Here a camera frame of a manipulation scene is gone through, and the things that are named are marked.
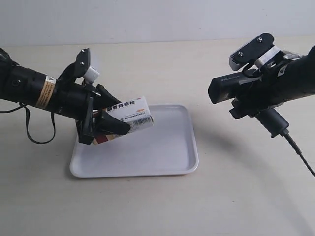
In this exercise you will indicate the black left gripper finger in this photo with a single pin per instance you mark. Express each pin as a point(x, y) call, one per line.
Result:
point(104, 99)
point(106, 124)

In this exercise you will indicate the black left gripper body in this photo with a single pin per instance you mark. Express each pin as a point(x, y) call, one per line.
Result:
point(76, 101)

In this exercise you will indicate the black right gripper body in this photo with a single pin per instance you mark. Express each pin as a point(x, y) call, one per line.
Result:
point(257, 92)

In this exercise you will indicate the black handheld barcode scanner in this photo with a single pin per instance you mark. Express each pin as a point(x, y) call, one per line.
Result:
point(221, 89)

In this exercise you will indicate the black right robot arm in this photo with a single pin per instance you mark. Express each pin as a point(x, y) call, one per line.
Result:
point(287, 82)

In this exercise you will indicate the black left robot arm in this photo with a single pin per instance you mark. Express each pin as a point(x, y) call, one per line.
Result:
point(28, 87)

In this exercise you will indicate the white plastic tray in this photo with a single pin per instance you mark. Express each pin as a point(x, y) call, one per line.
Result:
point(167, 148)

